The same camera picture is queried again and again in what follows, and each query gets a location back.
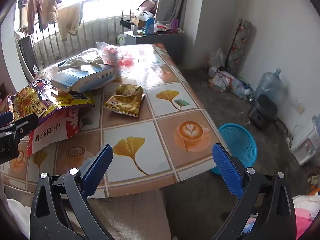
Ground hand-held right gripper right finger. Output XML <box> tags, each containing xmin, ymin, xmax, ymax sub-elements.
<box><xmin>211</xmin><ymin>142</ymin><xmax>297</xmax><ymax>240</ymax></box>

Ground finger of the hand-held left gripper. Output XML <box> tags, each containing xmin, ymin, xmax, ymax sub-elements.
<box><xmin>0</xmin><ymin>113</ymin><xmax>39</xmax><ymax>140</ymax></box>
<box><xmin>0</xmin><ymin>111</ymin><xmax>14</xmax><ymax>124</ymax></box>

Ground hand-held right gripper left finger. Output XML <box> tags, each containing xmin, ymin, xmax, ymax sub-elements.
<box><xmin>29</xmin><ymin>144</ymin><xmax>115</xmax><ymax>240</ymax></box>

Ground purple yellow noodle bag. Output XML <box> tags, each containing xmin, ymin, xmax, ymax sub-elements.
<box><xmin>7</xmin><ymin>79</ymin><xmax>96</xmax><ymax>128</ymax></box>

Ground blue plastic basket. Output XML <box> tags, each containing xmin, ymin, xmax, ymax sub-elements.
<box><xmin>210</xmin><ymin>123</ymin><xmax>258</xmax><ymax>175</ymax></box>

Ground red white paper bag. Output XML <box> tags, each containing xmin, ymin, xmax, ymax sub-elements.
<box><xmin>26</xmin><ymin>105</ymin><xmax>88</xmax><ymax>157</ymax></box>

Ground yellow chip packet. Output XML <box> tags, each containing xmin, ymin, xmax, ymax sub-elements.
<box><xmin>103</xmin><ymin>84</ymin><xmax>145</xmax><ymax>118</ymax></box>

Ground blue white tissue box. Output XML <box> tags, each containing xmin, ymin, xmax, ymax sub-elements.
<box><xmin>51</xmin><ymin>64</ymin><xmax>116</xmax><ymax>93</ymax></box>

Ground clear red printed plastic bag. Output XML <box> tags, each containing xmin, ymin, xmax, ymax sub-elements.
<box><xmin>96</xmin><ymin>41</ymin><xmax>137</xmax><ymax>73</ymax></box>

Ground table with patterned top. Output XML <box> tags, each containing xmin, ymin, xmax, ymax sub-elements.
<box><xmin>0</xmin><ymin>43</ymin><xmax>229</xmax><ymax>200</ymax></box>

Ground white cloth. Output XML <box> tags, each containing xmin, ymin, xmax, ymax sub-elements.
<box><xmin>0</xmin><ymin>177</ymin><xmax>32</xmax><ymax>240</ymax></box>

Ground dark wooden panel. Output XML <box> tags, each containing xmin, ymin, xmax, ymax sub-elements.
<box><xmin>16</xmin><ymin>35</ymin><xmax>37</xmax><ymax>77</ymax></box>

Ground black rice cooker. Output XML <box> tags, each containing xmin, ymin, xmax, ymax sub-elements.
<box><xmin>247</xmin><ymin>94</ymin><xmax>278</xmax><ymax>130</ymax></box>

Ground white water dispenser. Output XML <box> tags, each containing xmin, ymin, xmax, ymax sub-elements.
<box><xmin>290</xmin><ymin>124</ymin><xmax>320</xmax><ymax>165</ymax></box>

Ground pink printed cloth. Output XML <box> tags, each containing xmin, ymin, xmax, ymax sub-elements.
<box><xmin>292</xmin><ymin>190</ymin><xmax>320</xmax><ymax>240</ymax></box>

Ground pile of floor litter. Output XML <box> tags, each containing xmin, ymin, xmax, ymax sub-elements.
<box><xmin>208</xmin><ymin>66</ymin><xmax>254</xmax><ymax>99</ymax></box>

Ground large blue water jug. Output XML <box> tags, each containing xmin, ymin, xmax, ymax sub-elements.
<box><xmin>254</xmin><ymin>68</ymin><xmax>283</xmax><ymax>100</ymax></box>

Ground blue bottle on dispenser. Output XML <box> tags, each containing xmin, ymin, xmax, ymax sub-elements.
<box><xmin>311</xmin><ymin>114</ymin><xmax>320</xmax><ymax>135</ymax></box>

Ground hanging beige pants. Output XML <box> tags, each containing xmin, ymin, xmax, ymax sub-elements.
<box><xmin>59</xmin><ymin>4</ymin><xmax>82</xmax><ymax>42</ymax></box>

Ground white plastic bag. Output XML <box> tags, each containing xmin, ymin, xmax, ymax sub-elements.
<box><xmin>136</xmin><ymin>10</ymin><xmax>153</xmax><ymax>20</ymax></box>
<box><xmin>206</xmin><ymin>48</ymin><xmax>227</xmax><ymax>68</ymax></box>

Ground metal balcony railing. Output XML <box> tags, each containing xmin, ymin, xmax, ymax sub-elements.
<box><xmin>15</xmin><ymin>0</ymin><xmax>155</xmax><ymax>68</ymax></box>

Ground hanging padded jacket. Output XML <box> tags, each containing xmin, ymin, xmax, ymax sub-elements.
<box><xmin>40</xmin><ymin>0</ymin><xmax>63</xmax><ymax>27</ymax></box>

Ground white green paper bag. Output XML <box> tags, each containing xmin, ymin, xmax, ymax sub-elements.
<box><xmin>116</xmin><ymin>32</ymin><xmax>127</xmax><ymax>46</ymax></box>

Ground patterned folded board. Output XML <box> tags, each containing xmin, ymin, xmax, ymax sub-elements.
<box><xmin>225</xmin><ymin>19</ymin><xmax>253</xmax><ymax>74</ymax></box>

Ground black rectangular object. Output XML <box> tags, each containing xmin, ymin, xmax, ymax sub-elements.
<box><xmin>120</xmin><ymin>19</ymin><xmax>137</xmax><ymax>32</ymax></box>

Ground grey cabinet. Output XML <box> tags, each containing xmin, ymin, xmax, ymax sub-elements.
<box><xmin>124</xmin><ymin>30</ymin><xmax>185</xmax><ymax>65</ymax></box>

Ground cardboard box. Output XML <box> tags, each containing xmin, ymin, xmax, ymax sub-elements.
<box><xmin>130</xmin><ymin>15</ymin><xmax>148</xmax><ymax>28</ymax></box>

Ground blue detergent bottle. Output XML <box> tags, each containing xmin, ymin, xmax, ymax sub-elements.
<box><xmin>144</xmin><ymin>17</ymin><xmax>155</xmax><ymax>35</ymax></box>

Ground clutter of small items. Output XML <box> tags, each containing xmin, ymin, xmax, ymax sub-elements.
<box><xmin>132</xmin><ymin>21</ymin><xmax>185</xmax><ymax>35</ymax></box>

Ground pink cloth pile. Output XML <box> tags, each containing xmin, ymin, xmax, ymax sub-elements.
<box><xmin>139</xmin><ymin>0</ymin><xmax>158</xmax><ymax>13</ymax></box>

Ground grey curtain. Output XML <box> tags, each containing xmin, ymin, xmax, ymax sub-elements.
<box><xmin>155</xmin><ymin>0</ymin><xmax>192</xmax><ymax>34</ymax></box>

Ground wall outlet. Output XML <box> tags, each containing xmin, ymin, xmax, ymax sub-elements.
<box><xmin>293</xmin><ymin>100</ymin><xmax>305</xmax><ymax>115</ymax></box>

